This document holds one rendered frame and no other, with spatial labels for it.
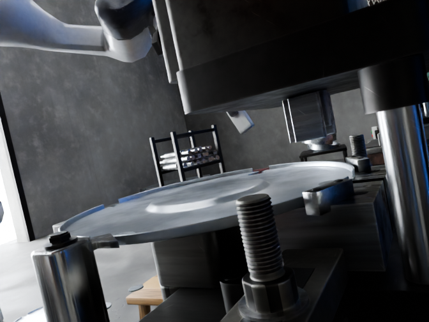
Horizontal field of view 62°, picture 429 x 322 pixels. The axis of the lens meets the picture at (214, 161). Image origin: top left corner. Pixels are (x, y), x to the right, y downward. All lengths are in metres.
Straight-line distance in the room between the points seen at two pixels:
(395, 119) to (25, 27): 0.74
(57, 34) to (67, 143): 5.09
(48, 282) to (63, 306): 0.02
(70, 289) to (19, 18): 0.67
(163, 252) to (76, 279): 0.14
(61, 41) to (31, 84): 4.97
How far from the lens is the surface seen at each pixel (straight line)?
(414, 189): 0.23
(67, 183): 5.84
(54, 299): 0.24
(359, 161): 0.37
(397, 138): 0.22
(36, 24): 0.86
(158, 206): 0.35
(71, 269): 0.24
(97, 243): 0.26
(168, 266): 0.37
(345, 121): 7.02
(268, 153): 7.48
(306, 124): 0.30
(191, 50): 0.29
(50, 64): 6.16
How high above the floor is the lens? 0.84
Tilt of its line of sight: 3 degrees down
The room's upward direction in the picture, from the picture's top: 12 degrees counter-clockwise
